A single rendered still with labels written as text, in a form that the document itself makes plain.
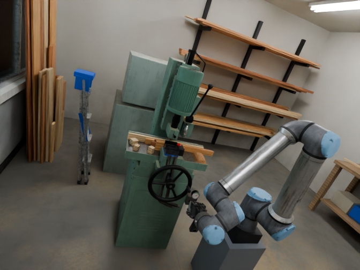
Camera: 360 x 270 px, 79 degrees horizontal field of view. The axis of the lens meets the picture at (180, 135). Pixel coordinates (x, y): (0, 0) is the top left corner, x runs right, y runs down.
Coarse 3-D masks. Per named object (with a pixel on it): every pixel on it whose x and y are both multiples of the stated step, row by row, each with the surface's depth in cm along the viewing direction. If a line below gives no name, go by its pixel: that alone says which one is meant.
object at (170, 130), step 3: (168, 123) 167; (168, 126) 164; (168, 129) 162; (171, 129) 158; (174, 129) 159; (177, 129) 161; (168, 132) 160; (171, 132) 158; (174, 132) 158; (177, 132) 159; (168, 135) 159; (171, 135) 159; (177, 135) 160; (171, 138) 160; (174, 138) 160
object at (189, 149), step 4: (148, 140) 162; (152, 140) 163; (188, 148) 171; (192, 148) 172; (196, 148) 172; (200, 148) 175; (192, 152) 173; (200, 152) 174; (204, 152) 175; (208, 152) 176; (212, 152) 176
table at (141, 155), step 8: (128, 144) 154; (144, 144) 161; (128, 152) 146; (136, 152) 147; (144, 152) 150; (184, 152) 169; (144, 160) 151; (152, 160) 152; (184, 160) 157; (192, 160) 161; (192, 168) 161; (200, 168) 162
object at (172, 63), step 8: (168, 64) 174; (176, 64) 161; (192, 64) 172; (168, 72) 167; (168, 80) 165; (168, 88) 167; (160, 96) 181; (160, 104) 173; (160, 112) 174; (152, 120) 196; (160, 120) 177; (152, 128) 188; (160, 128) 180; (160, 136) 183
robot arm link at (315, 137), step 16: (304, 128) 108; (320, 128) 105; (304, 144) 110; (320, 144) 101; (336, 144) 101; (304, 160) 109; (320, 160) 105; (288, 176) 121; (304, 176) 111; (288, 192) 119; (304, 192) 117; (272, 208) 131; (288, 208) 122; (272, 224) 129; (288, 224) 126
